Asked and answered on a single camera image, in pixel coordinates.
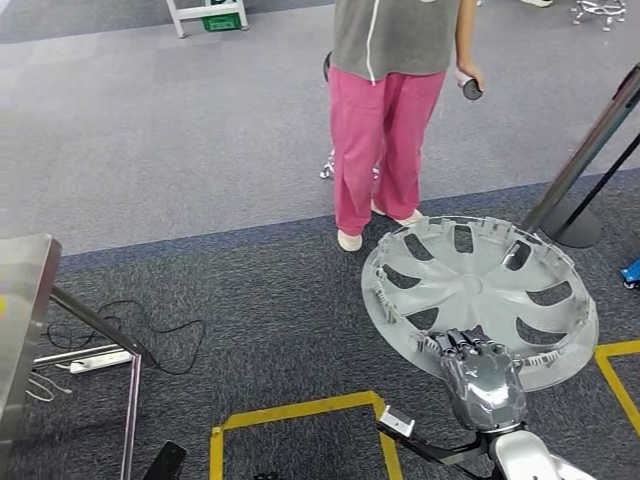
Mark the black stanchion post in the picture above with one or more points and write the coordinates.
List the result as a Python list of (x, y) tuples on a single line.
[(572, 228)]

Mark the stainless steel workbench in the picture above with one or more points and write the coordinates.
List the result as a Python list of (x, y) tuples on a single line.
[(20, 318)]

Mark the green plastic crate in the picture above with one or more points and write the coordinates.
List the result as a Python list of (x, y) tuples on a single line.
[(220, 23)]

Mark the grey plastic wheel hubcap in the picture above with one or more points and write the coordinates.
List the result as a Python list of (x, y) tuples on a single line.
[(470, 286)]

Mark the person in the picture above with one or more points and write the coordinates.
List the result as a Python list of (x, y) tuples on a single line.
[(380, 119)]

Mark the white power strip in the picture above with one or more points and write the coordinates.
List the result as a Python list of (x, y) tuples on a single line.
[(100, 362)]

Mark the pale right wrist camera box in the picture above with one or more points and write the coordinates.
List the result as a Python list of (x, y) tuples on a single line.
[(395, 421)]

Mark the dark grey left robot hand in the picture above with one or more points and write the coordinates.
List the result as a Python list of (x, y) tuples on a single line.
[(167, 464)]

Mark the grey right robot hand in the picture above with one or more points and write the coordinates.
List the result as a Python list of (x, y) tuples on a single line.
[(484, 391)]

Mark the grey handheld controller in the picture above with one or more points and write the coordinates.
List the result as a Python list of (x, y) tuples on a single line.
[(470, 87)]

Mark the chrome stanchion post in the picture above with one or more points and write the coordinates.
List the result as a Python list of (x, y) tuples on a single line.
[(585, 152)]

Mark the white frame stand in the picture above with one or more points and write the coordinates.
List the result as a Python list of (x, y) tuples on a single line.
[(210, 12)]

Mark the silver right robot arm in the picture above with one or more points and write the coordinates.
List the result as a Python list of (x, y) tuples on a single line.
[(520, 460)]

